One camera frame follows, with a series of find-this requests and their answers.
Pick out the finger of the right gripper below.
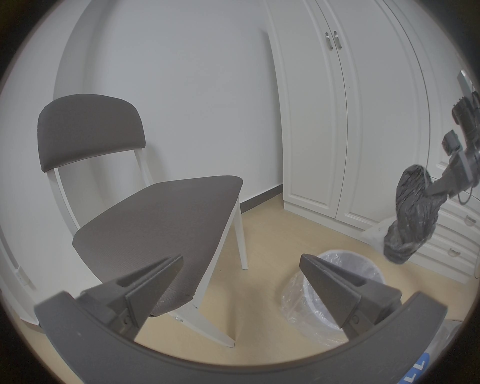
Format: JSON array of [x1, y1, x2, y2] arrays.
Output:
[[424, 175, 457, 200]]

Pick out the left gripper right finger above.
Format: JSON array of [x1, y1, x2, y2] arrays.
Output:
[[299, 253, 403, 340]]

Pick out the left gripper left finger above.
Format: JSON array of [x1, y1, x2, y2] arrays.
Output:
[[77, 254, 184, 340]]

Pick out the black plastic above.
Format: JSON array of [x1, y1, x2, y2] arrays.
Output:
[[361, 164, 443, 265]]

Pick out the white trash bin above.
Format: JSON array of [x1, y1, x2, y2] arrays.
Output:
[[305, 250, 387, 331]]

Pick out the clear plastic bag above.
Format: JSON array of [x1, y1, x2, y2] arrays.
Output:
[[280, 249, 388, 348]]

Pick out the white chair with grey seat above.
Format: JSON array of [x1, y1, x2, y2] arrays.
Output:
[[36, 93, 249, 348]]

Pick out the white wardrobe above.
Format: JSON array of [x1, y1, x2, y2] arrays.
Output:
[[262, 0, 480, 284]]

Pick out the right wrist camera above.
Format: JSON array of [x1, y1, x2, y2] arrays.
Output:
[[441, 130, 462, 157]]

